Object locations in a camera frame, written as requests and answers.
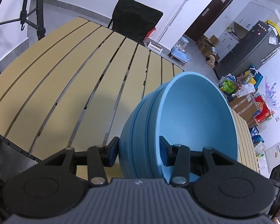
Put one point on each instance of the white plastic bag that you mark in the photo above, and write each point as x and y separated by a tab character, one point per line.
244	90

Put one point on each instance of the red gift box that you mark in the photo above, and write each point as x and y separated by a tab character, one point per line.
263	112

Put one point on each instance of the green snack bag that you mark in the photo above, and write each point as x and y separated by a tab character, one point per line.
227	87

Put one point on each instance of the cardboard boxes by door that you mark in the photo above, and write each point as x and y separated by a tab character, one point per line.
208	49

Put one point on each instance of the blue pet water feeder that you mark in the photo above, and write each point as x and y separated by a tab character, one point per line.
178	51

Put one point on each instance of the dark grey refrigerator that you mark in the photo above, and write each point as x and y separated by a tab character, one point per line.
254	49

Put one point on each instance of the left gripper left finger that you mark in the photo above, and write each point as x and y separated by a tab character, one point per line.
98	157

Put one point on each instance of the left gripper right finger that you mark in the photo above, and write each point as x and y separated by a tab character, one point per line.
177	156

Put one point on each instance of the yellow box on refrigerator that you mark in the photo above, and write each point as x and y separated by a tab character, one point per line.
275	27

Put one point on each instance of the white kitchen cabinets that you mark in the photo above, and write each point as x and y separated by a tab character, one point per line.
243	23

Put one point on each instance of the red bucket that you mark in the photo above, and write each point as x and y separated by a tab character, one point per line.
151	32

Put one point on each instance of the blue pet food bag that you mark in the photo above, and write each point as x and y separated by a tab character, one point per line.
255	136

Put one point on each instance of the large cardboard box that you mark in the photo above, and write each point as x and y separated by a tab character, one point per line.
246	107

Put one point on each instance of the black folding chair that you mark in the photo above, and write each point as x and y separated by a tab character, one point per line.
134	20

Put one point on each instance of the dark brown door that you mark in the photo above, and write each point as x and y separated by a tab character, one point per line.
208	16

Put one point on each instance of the blue bowl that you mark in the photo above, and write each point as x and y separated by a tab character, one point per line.
125	145
140	154
191	111

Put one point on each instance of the black camera tripod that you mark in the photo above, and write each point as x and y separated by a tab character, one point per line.
23	19

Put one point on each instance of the purple decorative splash ornament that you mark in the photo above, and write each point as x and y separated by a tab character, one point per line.
269	95

